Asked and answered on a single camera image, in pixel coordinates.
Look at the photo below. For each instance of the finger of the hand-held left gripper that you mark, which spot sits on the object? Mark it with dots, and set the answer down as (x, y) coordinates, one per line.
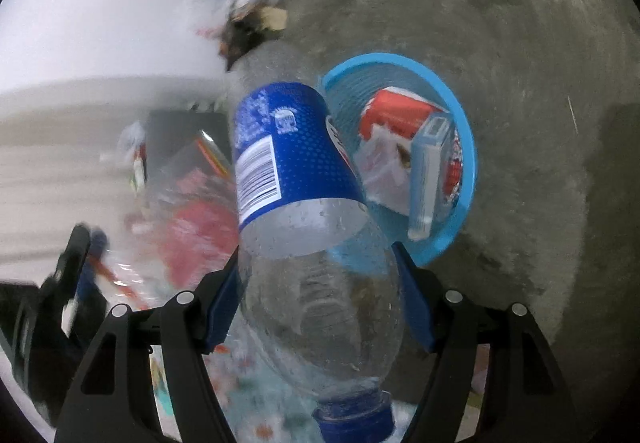
(75, 253)

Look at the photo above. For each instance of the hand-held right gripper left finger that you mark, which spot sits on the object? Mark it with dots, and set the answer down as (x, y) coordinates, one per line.
(222, 318)

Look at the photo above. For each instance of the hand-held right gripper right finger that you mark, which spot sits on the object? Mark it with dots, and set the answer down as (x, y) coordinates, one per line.
(417, 308)

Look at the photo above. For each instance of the clear zip bag red contents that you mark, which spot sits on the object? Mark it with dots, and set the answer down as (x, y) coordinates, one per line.
(195, 228)

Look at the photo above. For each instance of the blue and white box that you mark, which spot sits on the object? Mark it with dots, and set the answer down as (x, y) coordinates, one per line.
(425, 163)

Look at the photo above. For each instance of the plastic bottle with blue label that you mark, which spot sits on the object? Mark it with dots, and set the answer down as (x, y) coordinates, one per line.
(300, 158)

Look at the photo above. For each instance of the red and white snack bag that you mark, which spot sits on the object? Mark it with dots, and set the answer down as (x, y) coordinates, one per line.
(395, 115)

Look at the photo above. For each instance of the blue plastic basket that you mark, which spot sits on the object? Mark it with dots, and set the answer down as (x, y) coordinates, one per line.
(345, 88)

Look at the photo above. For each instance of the floral blue blanket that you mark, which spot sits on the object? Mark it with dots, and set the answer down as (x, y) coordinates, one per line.
(260, 383)

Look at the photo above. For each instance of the white plastic bag on cabinet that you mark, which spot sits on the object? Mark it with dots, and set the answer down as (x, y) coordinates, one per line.
(131, 135)

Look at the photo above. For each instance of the dark bag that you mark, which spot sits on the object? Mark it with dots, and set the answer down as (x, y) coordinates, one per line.
(240, 43)

